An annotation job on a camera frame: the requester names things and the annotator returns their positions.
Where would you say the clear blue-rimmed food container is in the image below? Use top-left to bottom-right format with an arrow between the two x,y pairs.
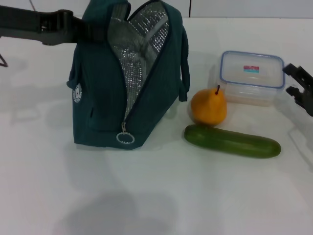
219,50 -> 286,108

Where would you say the orange pear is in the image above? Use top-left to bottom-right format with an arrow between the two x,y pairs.
190,85 -> 227,127

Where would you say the teal insulated lunch bag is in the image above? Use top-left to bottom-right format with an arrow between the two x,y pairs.
66,0 -> 191,151

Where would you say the white zipper pull ring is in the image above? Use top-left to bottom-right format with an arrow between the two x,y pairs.
116,121 -> 135,145

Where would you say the green cucumber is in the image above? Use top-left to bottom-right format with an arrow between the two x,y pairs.
183,124 -> 282,159

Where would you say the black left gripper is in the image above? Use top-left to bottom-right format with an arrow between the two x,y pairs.
0,5 -> 109,47

